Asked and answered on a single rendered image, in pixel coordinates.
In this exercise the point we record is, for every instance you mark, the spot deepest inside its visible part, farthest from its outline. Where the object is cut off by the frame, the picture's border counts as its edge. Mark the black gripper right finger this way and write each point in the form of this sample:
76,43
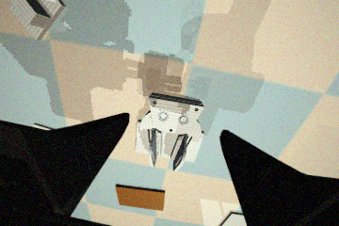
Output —
270,192

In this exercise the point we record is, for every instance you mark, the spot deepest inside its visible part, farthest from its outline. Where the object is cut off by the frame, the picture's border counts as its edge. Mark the brown flat rectangular plate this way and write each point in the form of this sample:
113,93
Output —
141,197

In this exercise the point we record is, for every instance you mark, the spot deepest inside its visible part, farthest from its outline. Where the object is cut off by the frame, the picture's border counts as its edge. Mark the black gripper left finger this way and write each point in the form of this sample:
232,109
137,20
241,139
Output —
65,160

